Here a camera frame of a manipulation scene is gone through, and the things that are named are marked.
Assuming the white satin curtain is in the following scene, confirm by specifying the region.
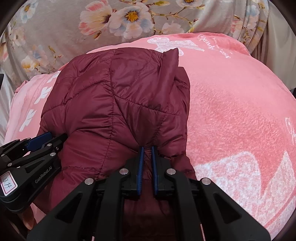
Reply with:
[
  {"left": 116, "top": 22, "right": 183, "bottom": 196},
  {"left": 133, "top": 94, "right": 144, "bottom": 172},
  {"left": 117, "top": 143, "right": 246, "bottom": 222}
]
[{"left": 0, "top": 73, "right": 16, "bottom": 145}]

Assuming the grey floral duvet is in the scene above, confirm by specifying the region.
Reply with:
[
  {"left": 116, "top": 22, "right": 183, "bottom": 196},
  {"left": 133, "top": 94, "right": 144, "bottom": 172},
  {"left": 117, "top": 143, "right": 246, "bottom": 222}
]
[{"left": 1, "top": 1, "right": 269, "bottom": 87}]

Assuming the maroon quilted puffer jacket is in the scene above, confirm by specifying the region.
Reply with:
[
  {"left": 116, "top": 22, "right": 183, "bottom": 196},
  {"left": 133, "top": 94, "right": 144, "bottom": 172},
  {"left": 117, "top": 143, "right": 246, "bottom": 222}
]
[{"left": 33, "top": 47, "right": 197, "bottom": 241}]

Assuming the person's left hand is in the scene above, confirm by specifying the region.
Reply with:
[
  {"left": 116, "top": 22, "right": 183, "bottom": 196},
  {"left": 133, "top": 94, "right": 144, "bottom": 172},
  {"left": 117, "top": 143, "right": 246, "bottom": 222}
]
[{"left": 18, "top": 206, "right": 37, "bottom": 230}]

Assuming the pink fleece blanket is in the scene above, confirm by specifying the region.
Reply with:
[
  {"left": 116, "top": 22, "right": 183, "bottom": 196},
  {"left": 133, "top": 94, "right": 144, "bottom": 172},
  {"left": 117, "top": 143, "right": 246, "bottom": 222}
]
[{"left": 4, "top": 33, "right": 295, "bottom": 238}]

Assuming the beige bed sheet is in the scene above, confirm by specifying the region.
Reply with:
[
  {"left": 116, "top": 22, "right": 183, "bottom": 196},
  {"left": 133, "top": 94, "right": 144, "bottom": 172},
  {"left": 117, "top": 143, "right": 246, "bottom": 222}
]
[{"left": 251, "top": 2, "right": 295, "bottom": 91}]

